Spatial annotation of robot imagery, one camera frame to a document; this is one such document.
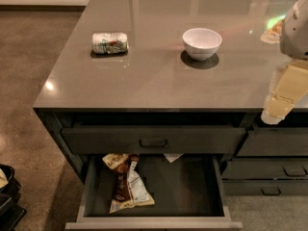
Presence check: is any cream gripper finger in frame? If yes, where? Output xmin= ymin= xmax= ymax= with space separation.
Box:
xmin=261 ymin=96 xmax=294 ymax=125

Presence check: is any brown chip bag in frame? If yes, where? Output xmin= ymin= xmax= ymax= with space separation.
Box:
xmin=102 ymin=154 xmax=155 ymax=214

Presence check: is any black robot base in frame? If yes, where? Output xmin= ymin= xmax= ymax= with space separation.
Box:
xmin=0 ymin=164 xmax=27 ymax=231

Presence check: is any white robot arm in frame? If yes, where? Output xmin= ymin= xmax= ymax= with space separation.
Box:
xmin=261 ymin=0 xmax=308 ymax=125

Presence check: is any top right drawer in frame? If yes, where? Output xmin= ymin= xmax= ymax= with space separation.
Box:
xmin=238 ymin=125 xmax=308 ymax=157

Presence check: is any middle right drawer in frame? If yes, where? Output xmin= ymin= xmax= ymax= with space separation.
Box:
xmin=221 ymin=158 xmax=308 ymax=180

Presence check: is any bottom right drawer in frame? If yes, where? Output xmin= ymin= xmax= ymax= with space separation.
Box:
xmin=223 ymin=180 xmax=308 ymax=196

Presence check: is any open middle drawer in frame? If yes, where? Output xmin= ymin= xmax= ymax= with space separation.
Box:
xmin=65 ymin=154 xmax=243 ymax=231

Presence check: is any grey counter cabinet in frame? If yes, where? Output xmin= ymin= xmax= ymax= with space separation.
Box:
xmin=32 ymin=0 xmax=308 ymax=197

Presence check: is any closed top left drawer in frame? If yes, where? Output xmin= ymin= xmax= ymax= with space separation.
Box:
xmin=62 ymin=125 xmax=245 ymax=154

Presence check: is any white bowl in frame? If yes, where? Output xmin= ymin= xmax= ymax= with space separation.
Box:
xmin=182 ymin=28 xmax=222 ymax=61

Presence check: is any white paper tag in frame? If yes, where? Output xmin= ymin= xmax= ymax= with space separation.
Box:
xmin=165 ymin=154 xmax=181 ymax=163

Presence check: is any white green crushed can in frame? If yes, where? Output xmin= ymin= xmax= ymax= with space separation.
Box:
xmin=92 ymin=32 xmax=128 ymax=55

